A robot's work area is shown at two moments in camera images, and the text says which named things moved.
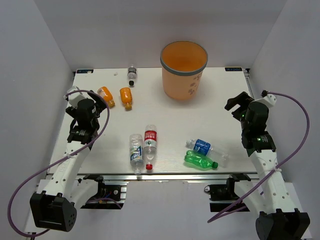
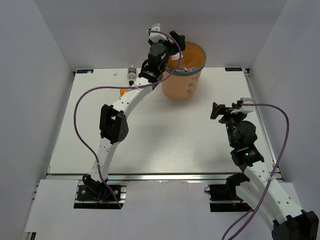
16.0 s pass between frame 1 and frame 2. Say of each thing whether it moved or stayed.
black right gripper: moved
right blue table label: stayed
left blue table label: stayed
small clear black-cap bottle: stayed
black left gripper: moved
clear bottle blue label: moved
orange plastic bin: stayed
